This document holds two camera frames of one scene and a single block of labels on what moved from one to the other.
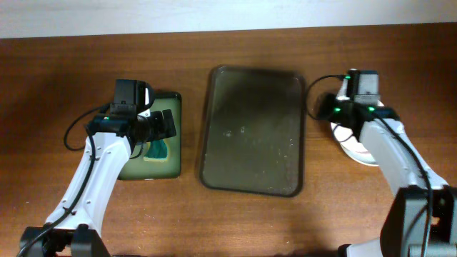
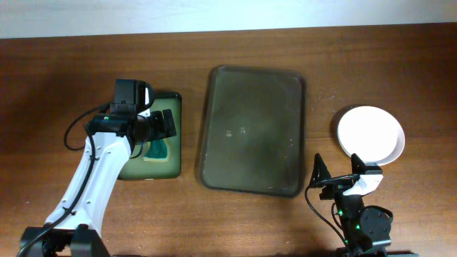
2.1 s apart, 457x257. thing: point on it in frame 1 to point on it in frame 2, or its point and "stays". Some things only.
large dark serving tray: x=253 y=131 stays
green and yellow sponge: x=157 y=150 stays
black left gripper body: x=156 y=127 stays
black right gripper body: x=335 y=110 to x=349 y=205
